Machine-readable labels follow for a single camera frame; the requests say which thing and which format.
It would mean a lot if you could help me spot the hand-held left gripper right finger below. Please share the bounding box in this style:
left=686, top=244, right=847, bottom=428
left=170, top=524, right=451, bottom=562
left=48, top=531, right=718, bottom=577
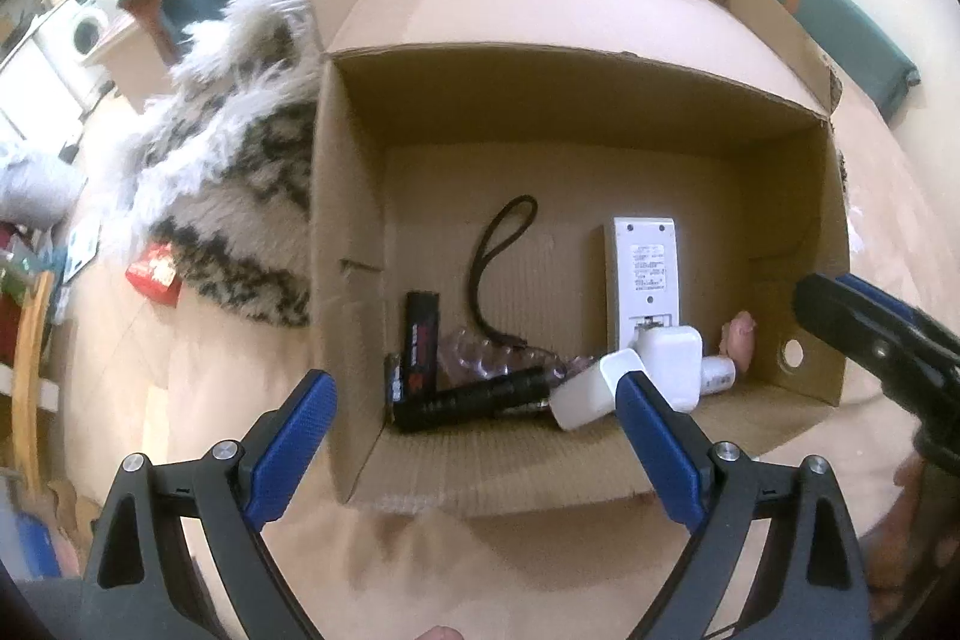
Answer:
left=613, top=368, right=875, bottom=640

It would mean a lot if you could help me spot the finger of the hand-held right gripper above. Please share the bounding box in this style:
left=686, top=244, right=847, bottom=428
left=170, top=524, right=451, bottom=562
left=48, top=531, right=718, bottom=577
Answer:
left=793, top=271, right=960, bottom=402
left=844, top=275, right=960, bottom=369

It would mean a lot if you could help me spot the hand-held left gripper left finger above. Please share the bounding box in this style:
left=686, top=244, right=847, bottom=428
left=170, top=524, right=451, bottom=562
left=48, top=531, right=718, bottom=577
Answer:
left=79, top=368, right=338, bottom=640

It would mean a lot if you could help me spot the white charger cube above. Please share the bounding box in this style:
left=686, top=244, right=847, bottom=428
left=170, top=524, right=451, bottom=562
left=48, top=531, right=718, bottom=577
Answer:
left=636, top=325, right=704, bottom=413

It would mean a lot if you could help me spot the white charger adapter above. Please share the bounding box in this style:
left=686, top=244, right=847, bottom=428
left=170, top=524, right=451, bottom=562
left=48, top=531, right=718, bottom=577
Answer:
left=551, top=349, right=650, bottom=433

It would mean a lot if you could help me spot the black battery pack red label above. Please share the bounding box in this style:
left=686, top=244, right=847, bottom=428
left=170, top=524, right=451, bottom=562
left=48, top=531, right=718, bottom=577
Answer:
left=386, top=290, right=440, bottom=423

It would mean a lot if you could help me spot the cardboard box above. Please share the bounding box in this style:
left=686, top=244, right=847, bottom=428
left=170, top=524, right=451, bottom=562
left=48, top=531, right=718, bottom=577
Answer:
left=307, top=0, right=853, bottom=518

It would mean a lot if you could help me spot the person's right hand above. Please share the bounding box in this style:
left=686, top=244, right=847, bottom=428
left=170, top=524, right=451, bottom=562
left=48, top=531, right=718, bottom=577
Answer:
left=892, top=449, right=931, bottom=515

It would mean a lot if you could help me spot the small white bottle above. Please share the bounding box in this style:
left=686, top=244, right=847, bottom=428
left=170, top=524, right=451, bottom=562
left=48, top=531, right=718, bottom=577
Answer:
left=701, top=356, right=738, bottom=398

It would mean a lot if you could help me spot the pink figurine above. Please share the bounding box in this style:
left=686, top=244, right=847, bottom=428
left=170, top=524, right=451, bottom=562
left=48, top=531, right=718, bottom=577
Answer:
left=720, top=310, right=758, bottom=375

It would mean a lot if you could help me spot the white remote control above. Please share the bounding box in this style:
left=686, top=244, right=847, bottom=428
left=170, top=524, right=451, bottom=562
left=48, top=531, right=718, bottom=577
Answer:
left=604, top=216, right=685, bottom=357

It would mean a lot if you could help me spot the clear plastic blister pack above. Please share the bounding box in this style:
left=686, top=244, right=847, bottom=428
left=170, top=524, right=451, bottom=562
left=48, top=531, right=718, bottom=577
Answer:
left=442, top=325, right=593, bottom=387

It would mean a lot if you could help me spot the red packet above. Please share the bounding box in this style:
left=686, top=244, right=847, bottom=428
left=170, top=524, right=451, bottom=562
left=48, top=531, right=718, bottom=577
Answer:
left=125, top=241, right=184, bottom=308

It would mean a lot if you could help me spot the wooden chair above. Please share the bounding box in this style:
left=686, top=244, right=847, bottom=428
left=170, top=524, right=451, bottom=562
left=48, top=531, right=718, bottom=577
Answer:
left=10, top=269, right=58, bottom=507

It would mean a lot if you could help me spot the teal cushion orange stripe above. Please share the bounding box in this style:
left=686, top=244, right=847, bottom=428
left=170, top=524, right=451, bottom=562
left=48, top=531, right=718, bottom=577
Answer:
left=714, top=0, right=922, bottom=125

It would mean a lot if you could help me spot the paper booklet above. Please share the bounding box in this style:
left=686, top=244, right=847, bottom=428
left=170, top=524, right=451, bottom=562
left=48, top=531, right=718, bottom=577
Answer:
left=64, top=212, right=103, bottom=281

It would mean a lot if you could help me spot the spotted fur blanket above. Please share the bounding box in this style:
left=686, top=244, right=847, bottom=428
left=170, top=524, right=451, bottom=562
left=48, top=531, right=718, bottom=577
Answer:
left=97, top=0, right=331, bottom=330

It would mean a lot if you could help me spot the white plastic bag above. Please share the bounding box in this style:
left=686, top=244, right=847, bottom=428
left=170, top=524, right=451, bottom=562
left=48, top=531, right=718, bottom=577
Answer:
left=0, top=149, right=88, bottom=223

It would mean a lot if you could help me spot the white low table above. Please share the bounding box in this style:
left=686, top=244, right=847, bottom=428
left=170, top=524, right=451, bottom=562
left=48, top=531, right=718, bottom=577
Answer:
left=79, top=17, right=181, bottom=113

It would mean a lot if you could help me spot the white washing machine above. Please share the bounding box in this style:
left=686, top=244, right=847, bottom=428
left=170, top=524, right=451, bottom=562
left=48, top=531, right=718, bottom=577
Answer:
left=37, top=0, right=121, bottom=73

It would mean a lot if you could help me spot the black flashlight with strap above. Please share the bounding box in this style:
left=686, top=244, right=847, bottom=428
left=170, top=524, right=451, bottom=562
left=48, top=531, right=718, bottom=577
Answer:
left=391, top=195, right=560, bottom=435

